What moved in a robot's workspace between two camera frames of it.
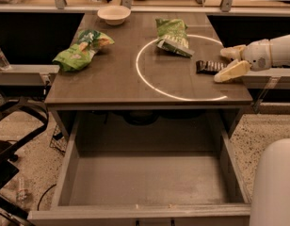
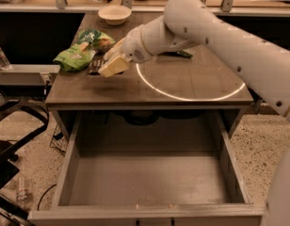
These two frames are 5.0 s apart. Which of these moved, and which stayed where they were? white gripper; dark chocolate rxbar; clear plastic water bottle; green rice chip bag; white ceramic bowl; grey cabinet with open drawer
Moved: dark chocolate rxbar; white gripper
Stayed: green rice chip bag; grey cabinet with open drawer; clear plastic water bottle; white ceramic bowl
